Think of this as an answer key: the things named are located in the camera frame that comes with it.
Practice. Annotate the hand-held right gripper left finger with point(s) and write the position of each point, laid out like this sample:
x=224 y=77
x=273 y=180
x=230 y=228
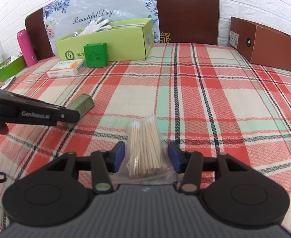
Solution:
x=119 y=156

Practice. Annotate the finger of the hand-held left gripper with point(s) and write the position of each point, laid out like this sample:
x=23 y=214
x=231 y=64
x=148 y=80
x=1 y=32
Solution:
x=68 y=116
x=43 y=103

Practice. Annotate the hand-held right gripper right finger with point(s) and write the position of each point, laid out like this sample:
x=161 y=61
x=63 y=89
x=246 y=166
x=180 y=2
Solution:
x=175 y=157

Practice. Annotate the olive green small box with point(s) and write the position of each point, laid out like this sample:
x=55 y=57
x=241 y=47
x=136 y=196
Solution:
x=84 y=104

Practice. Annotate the bag of toothpicks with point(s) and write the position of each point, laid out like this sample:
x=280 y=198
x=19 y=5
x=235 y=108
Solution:
x=145 y=148

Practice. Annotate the large light green box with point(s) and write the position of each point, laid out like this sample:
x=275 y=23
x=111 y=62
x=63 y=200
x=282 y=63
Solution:
x=125 y=44

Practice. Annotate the white glove pink cuff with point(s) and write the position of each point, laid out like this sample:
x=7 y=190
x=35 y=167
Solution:
x=95 y=26

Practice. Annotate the white remote control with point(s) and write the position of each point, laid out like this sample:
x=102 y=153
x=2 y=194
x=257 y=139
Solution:
x=8 y=83

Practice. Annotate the small green tray box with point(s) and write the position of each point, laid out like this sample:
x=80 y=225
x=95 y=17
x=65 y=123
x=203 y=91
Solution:
x=6 y=70

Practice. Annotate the orange white medicine box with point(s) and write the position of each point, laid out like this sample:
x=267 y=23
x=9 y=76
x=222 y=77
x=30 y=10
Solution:
x=63 y=69

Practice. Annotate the pink thermos bottle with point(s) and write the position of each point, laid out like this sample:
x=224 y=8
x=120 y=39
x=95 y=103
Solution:
x=27 y=49

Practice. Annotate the dark green box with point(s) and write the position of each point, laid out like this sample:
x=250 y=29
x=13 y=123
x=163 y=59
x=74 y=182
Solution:
x=95 y=55

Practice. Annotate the plaid cloth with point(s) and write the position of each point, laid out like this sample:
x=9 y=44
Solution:
x=185 y=91

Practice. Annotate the floral plastic sheet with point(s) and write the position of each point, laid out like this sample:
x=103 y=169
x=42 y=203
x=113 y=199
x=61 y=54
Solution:
x=86 y=5

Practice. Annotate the dark wooden chair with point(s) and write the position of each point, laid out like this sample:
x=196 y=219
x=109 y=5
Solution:
x=185 y=12

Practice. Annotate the brown cardboard box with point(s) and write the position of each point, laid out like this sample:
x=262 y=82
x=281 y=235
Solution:
x=271 y=47

